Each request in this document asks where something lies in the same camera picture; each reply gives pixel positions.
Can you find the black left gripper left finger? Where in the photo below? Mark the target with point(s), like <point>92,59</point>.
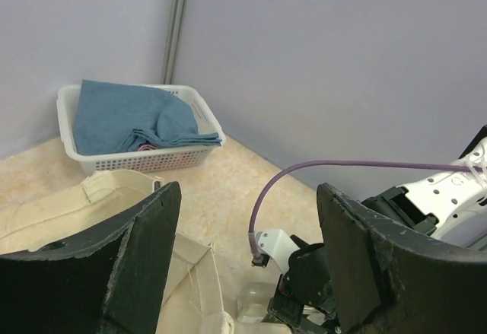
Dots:
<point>109,278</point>

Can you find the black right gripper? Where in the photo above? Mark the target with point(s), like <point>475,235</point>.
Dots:
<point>304,299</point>

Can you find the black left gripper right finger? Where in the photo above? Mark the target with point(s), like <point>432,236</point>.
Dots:
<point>388,278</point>

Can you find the cream canvas tote bag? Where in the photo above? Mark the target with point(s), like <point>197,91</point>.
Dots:
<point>192,301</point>

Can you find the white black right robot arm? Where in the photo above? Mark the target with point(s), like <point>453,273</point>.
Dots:
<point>449,206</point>

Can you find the pink cloth in basket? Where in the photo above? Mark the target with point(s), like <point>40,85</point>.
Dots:
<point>146,147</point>

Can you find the white plastic basket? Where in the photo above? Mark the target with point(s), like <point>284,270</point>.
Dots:
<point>144,161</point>

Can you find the blue folded towel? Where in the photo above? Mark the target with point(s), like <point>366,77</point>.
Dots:
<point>117,118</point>

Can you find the aluminium frame rail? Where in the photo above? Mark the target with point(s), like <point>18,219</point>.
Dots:
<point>172,40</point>

